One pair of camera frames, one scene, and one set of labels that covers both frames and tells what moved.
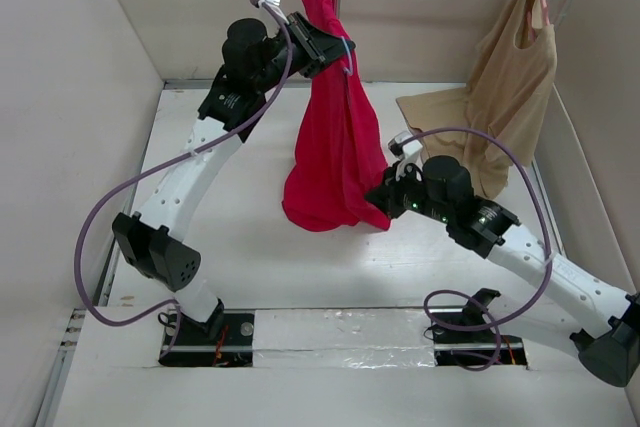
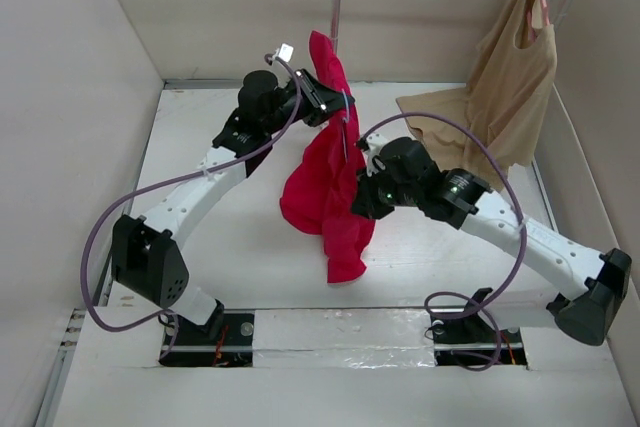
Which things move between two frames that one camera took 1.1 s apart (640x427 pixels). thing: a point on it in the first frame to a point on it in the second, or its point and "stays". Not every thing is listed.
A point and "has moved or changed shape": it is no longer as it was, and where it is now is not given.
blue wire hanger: [350, 61] to [343, 122]
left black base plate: [233, 344] stays
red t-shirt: [338, 155] has moved or changed shape
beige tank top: [510, 87] stays
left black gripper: [317, 47] to [320, 100]
